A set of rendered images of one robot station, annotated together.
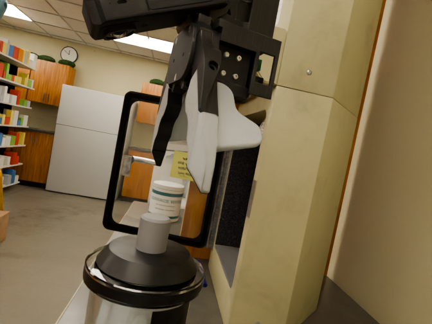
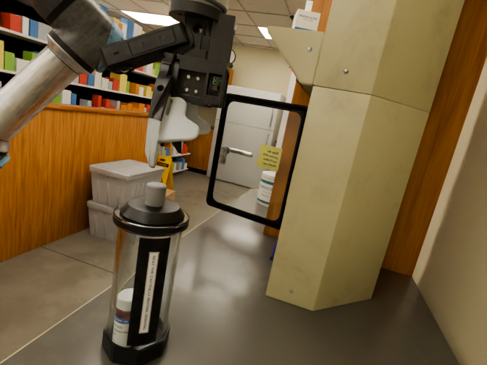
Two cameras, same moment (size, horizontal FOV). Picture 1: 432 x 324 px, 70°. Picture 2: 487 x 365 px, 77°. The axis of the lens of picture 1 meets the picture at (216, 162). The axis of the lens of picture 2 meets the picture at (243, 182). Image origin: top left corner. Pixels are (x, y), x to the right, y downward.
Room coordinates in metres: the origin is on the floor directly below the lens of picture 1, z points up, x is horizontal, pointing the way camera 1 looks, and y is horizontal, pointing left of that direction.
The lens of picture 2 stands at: (-0.07, -0.23, 1.33)
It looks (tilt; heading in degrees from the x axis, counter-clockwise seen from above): 12 degrees down; 22
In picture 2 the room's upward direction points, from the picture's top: 11 degrees clockwise
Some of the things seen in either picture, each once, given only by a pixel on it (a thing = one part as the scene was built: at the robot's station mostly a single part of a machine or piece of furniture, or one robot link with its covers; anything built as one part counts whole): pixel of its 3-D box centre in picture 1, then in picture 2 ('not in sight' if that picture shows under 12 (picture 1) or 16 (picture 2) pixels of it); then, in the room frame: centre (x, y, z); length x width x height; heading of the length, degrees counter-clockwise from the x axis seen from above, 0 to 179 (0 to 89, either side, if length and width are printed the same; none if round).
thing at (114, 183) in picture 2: not in sight; (128, 182); (2.11, 1.84, 0.49); 0.60 x 0.42 x 0.33; 8
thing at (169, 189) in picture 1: (166, 170); (253, 160); (0.87, 0.13, 1.19); 0.30 x 0.01 x 0.40; 88
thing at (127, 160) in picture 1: (126, 165); (223, 155); (0.86, 0.24, 1.18); 0.02 x 0.02 x 0.06; 88
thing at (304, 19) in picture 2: not in sight; (304, 29); (0.65, -0.01, 1.54); 0.05 x 0.05 x 0.06; 26
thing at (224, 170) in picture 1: (222, 180); not in sight; (0.86, -0.03, 1.19); 0.03 x 0.02 x 0.39; 8
